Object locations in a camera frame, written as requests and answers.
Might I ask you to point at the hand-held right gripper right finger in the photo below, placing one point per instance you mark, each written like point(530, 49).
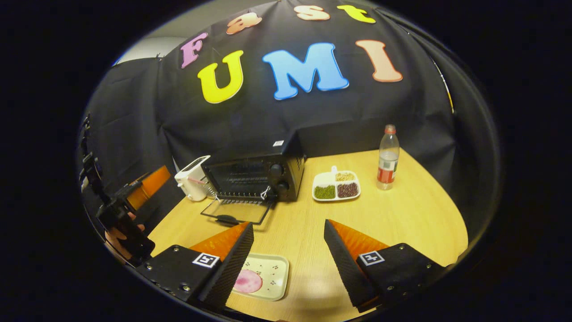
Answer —
point(346, 268)

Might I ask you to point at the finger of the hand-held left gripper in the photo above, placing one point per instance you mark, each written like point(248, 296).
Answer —
point(152, 185)

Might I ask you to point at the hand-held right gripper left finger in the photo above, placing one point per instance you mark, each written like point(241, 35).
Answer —
point(232, 268)

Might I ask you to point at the pink round meat slice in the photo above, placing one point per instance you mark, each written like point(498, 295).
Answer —
point(249, 281)

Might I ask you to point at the small cream square plate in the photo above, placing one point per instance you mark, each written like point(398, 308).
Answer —
point(272, 273)

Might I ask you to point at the glass oven door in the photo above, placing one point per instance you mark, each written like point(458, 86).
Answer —
point(228, 219)

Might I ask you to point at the black electric oven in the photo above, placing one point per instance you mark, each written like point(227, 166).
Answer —
point(295, 172)

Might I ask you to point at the black oven knob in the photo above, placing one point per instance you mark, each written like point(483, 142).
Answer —
point(282, 188)
point(276, 170)

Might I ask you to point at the white toaster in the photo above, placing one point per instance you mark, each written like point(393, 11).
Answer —
point(190, 179)

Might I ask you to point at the dark red beans pile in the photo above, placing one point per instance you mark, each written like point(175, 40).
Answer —
point(347, 190)

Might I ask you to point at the green beans pile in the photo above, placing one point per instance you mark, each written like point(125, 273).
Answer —
point(325, 192)

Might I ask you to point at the pale beans pile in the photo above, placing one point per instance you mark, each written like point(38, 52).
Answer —
point(345, 176)

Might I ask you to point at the white divided dish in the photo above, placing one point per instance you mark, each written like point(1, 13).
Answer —
point(322, 179)

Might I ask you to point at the clear plastic water bottle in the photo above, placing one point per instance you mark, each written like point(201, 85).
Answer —
point(388, 170)

